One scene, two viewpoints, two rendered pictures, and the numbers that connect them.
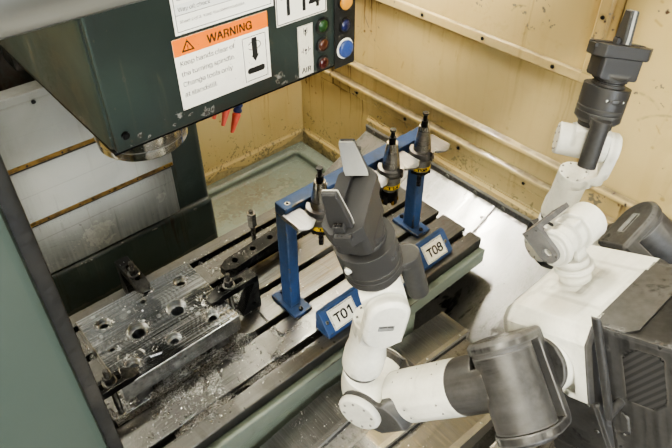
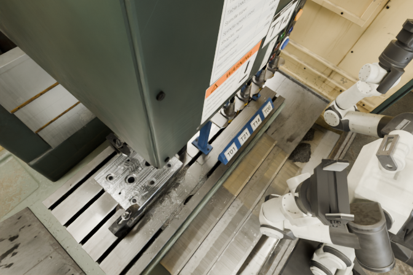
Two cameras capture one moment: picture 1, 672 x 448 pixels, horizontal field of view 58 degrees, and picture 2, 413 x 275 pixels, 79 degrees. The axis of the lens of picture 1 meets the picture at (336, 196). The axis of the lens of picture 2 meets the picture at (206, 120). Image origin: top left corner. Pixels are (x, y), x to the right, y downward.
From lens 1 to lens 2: 0.60 m
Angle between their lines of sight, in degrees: 23
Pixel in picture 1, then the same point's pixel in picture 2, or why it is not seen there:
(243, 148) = not seen: hidden behind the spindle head
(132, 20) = (186, 91)
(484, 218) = (281, 83)
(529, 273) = (303, 112)
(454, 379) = (337, 234)
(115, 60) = (169, 124)
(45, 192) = (55, 104)
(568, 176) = (362, 90)
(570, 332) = (398, 208)
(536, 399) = (388, 250)
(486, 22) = not seen: outside the picture
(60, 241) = (67, 124)
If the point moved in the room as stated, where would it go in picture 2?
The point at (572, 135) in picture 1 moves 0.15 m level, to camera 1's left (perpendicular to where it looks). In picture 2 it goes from (377, 73) to (338, 76)
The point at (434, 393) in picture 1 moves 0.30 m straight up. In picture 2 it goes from (322, 236) to (398, 220)
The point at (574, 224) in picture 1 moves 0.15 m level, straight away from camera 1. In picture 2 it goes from (405, 150) to (401, 108)
